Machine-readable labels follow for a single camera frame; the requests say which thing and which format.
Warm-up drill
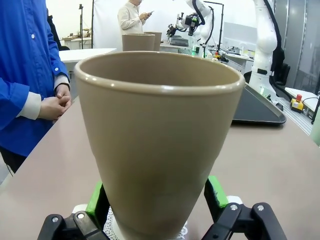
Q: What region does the tall beige plastic cup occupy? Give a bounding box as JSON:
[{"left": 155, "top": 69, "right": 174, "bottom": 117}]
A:
[
  {"left": 73, "top": 50, "right": 246, "bottom": 240},
  {"left": 143, "top": 31, "right": 163, "bottom": 52},
  {"left": 121, "top": 33, "right": 156, "bottom": 52}
]

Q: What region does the person in blue shirt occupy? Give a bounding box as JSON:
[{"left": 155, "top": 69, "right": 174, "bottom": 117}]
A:
[{"left": 0, "top": 0, "right": 72, "bottom": 173}]

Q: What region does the white side table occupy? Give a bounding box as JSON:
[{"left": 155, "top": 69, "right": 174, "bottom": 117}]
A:
[{"left": 284, "top": 86, "right": 320, "bottom": 118}]

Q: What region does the person's left forearm blue sleeve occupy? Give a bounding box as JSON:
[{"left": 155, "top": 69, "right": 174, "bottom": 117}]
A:
[{"left": 47, "top": 49, "right": 71, "bottom": 92}]

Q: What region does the aluminium profile base plate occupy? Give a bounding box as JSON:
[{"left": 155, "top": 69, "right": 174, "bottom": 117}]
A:
[{"left": 273, "top": 96, "right": 315, "bottom": 137}]

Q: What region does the neighbouring robot gripper assembly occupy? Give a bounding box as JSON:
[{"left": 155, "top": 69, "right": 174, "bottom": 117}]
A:
[{"left": 166, "top": 12, "right": 202, "bottom": 38}]

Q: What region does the person's left hand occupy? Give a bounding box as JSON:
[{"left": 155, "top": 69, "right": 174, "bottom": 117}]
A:
[{"left": 54, "top": 83, "right": 72, "bottom": 106}]

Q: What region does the yellow emergency stop box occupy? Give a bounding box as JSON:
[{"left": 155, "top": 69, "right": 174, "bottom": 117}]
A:
[{"left": 289, "top": 93, "right": 305, "bottom": 114}]

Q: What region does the person's right forearm blue sleeve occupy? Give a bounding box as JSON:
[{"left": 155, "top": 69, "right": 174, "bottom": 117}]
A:
[{"left": 0, "top": 77, "right": 42, "bottom": 131}]

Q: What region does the white lace paper coaster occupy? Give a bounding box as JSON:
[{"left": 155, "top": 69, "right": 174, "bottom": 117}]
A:
[{"left": 102, "top": 206, "right": 189, "bottom": 240}]

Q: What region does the black frame stand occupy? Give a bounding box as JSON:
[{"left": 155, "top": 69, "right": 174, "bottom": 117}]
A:
[{"left": 203, "top": 1, "right": 225, "bottom": 48}]

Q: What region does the white rounded table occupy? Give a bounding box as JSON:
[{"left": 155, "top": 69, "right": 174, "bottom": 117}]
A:
[{"left": 58, "top": 47, "right": 118, "bottom": 76}]

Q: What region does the pale green container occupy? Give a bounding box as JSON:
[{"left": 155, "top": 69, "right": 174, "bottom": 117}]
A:
[{"left": 309, "top": 117, "right": 320, "bottom": 147}]

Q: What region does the person in beige shirt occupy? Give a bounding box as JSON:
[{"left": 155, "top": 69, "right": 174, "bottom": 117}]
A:
[{"left": 117, "top": 0, "right": 154, "bottom": 36}]

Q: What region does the black light stand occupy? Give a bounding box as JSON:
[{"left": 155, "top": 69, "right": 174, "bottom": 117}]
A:
[{"left": 78, "top": 3, "right": 85, "bottom": 50}]

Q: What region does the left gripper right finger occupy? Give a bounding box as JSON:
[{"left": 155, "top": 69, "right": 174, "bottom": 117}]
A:
[{"left": 199, "top": 175, "right": 288, "bottom": 240}]

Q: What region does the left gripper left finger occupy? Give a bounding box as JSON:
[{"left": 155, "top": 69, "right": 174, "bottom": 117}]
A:
[{"left": 37, "top": 181, "right": 111, "bottom": 240}]

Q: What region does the cluttered workbench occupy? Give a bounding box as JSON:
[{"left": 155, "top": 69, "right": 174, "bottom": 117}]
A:
[{"left": 159, "top": 41, "right": 256, "bottom": 76}]

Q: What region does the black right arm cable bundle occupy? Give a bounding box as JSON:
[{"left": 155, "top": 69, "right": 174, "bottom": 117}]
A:
[{"left": 264, "top": 0, "right": 292, "bottom": 101}]

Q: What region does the black plastic serving tray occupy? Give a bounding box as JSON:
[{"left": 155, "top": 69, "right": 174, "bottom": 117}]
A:
[{"left": 231, "top": 82, "right": 288, "bottom": 128}]

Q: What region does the person's right hand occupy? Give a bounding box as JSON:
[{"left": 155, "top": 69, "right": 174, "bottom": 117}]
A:
[{"left": 37, "top": 96, "right": 66, "bottom": 123}]

